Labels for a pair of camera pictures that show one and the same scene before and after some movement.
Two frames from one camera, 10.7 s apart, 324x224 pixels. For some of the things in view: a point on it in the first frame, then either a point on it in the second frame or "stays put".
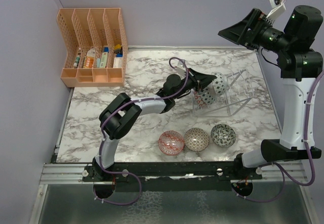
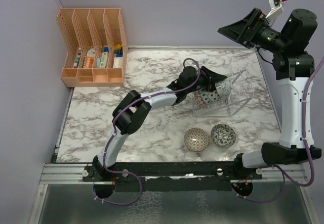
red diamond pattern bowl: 170,142 -> 224,87
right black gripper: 239,33 stays put
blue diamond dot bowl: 209,94 stays put
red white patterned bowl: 198,100 stays put
